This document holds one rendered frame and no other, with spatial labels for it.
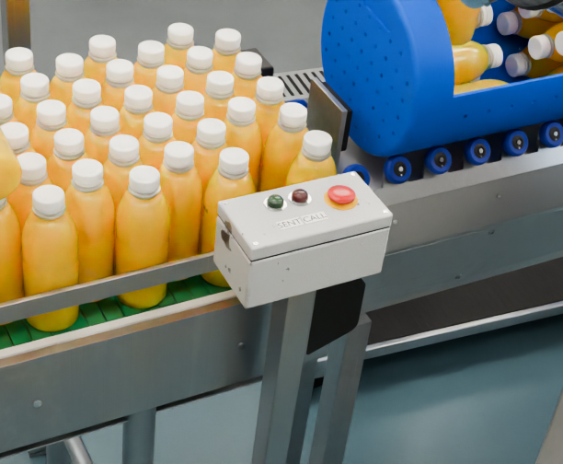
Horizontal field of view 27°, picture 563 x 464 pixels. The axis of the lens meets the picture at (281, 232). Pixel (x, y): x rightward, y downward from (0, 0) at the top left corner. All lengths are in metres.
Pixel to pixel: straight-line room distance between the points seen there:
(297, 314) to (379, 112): 0.38
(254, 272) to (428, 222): 0.52
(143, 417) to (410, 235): 0.51
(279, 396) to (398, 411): 1.11
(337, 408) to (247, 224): 0.79
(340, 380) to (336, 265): 0.64
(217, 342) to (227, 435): 1.00
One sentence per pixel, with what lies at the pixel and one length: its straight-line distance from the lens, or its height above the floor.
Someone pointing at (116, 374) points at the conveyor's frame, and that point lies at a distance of 1.60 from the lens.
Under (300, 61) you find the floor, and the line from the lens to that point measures 3.93.
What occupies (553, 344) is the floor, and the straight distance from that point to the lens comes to 3.02.
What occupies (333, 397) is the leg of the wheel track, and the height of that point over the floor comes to 0.45.
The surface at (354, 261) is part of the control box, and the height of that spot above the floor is 1.03.
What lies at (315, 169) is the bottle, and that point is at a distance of 1.57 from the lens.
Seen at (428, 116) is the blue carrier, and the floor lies 1.08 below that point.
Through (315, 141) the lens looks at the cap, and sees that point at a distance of 1.56.
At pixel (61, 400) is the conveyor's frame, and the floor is 0.80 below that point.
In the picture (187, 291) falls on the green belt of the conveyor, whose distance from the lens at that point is 1.61.
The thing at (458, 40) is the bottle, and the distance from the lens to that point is 1.75.
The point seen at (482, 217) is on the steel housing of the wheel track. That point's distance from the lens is 1.92.
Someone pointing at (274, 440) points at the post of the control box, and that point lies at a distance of 1.72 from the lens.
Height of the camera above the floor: 1.98
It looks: 39 degrees down
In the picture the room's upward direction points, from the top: 7 degrees clockwise
